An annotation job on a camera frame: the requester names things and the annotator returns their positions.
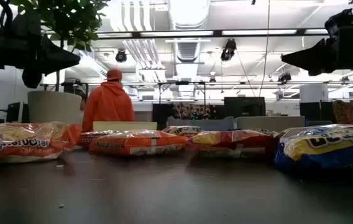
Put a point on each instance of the black ceiling spotlight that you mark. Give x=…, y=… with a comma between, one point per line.
x=121, y=57
x=284, y=77
x=228, y=51

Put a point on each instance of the orange Maruchan noodle pack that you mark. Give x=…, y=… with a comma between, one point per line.
x=92, y=138
x=133, y=141
x=21, y=143

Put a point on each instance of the orange mandala tapestry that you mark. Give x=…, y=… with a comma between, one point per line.
x=347, y=113

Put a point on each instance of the yellow plastic bin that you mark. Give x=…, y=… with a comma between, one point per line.
x=123, y=125

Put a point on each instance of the patterned fabric panel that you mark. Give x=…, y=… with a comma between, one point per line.
x=192, y=111

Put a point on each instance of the grey translucent plastic bin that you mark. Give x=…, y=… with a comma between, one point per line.
x=213, y=124

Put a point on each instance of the white plant pot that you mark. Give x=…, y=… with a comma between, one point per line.
x=53, y=107

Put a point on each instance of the person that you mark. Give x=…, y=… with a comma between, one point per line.
x=108, y=102

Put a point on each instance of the red Maruchan noodle pack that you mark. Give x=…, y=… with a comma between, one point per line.
x=181, y=130
x=229, y=140

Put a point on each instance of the blue Maruchan noodle pack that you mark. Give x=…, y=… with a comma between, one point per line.
x=325, y=146

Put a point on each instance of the black table mat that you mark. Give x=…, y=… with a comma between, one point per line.
x=164, y=193

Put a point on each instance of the green leafy plant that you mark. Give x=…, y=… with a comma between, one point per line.
x=71, y=18

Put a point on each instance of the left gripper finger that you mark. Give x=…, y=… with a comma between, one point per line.
x=58, y=57

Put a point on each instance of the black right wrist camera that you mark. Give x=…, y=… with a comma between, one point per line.
x=341, y=21

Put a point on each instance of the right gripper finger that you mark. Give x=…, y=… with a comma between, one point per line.
x=304, y=56

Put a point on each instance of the white plastic bin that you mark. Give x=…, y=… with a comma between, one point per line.
x=269, y=123

